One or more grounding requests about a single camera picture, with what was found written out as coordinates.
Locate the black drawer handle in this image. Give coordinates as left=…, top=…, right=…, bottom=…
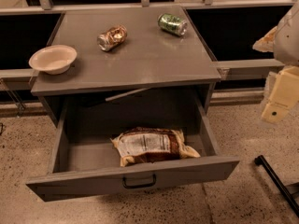
left=122, top=175, right=157, bottom=189

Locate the grey metal cabinet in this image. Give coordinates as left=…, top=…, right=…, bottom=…
left=30, top=5, right=222, bottom=128

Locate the brown soda can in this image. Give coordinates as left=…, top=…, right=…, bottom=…
left=97, top=25, right=127, bottom=52

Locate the grey open top drawer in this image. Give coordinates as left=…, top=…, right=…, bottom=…
left=26, top=90, right=239, bottom=202

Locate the black chair leg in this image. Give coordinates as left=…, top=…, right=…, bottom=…
left=254, top=155, right=299, bottom=217

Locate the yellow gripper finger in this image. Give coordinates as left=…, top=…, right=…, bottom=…
left=261, top=66, right=299, bottom=124
left=252, top=26, right=277, bottom=52

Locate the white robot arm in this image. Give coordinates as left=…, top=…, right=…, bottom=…
left=252, top=1, right=299, bottom=123

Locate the brown chip bag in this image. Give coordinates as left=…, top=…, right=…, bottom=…
left=111, top=127, right=200, bottom=167

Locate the white paper bowl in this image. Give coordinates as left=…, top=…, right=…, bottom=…
left=29, top=45, right=77, bottom=75

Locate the green soda can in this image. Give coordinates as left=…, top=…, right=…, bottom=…
left=157, top=13, right=188, bottom=36

